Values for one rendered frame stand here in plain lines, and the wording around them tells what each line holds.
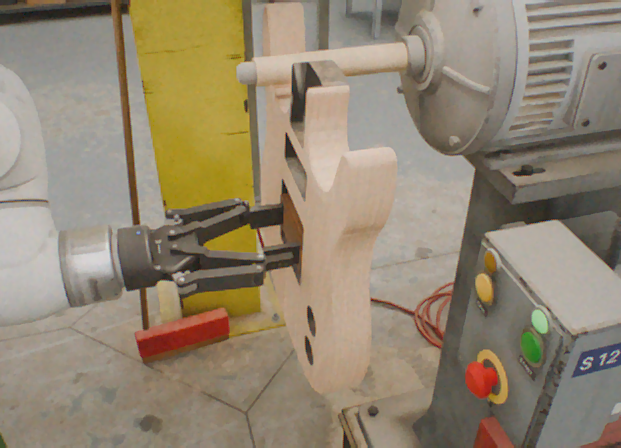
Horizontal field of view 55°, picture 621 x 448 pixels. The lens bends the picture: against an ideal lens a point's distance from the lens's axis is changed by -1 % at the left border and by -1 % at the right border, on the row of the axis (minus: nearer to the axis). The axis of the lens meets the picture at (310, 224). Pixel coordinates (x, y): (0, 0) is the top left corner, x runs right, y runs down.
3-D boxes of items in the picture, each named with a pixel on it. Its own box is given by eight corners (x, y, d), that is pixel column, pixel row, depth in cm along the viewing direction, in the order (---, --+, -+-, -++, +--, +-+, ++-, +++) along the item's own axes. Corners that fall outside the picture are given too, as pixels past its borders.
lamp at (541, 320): (530, 321, 58) (537, 298, 56) (548, 343, 56) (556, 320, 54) (524, 322, 58) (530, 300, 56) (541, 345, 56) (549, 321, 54)
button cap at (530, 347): (529, 344, 60) (536, 323, 58) (547, 366, 58) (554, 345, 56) (517, 347, 60) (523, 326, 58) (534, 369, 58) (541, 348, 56)
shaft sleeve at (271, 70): (408, 47, 69) (406, 73, 71) (397, 39, 72) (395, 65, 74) (256, 63, 65) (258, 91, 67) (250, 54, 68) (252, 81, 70)
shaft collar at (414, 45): (427, 41, 69) (423, 79, 71) (411, 30, 73) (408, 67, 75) (411, 42, 68) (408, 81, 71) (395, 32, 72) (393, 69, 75)
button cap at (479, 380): (488, 372, 70) (494, 349, 68) (506, 399, 67) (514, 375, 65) (459, 380, 69) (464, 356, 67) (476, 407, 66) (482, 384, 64)
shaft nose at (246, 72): (256, 65, 66) (257, 86, 67) (251, 58, 68) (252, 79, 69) (238, 67, 65) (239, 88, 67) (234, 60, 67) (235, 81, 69)
